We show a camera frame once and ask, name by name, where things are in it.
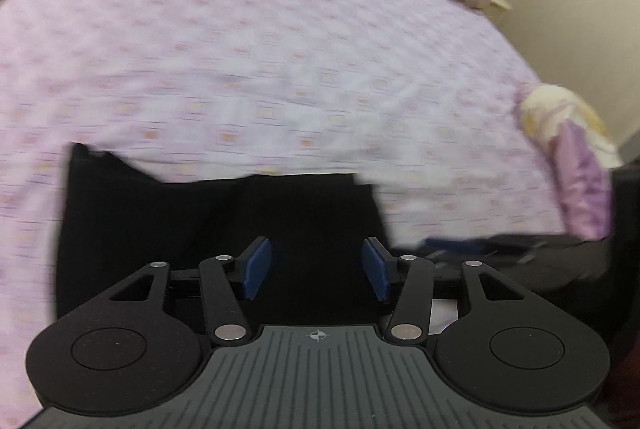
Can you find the black pants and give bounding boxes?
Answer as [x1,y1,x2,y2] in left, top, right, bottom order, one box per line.
[54,144,386,325]

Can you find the purple patterned bed sheet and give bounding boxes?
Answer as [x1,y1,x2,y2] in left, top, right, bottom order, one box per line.
[1,0,564,428]

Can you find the purple floral pillow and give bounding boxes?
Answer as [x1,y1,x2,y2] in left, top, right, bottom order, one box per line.
[516,82,623,241]

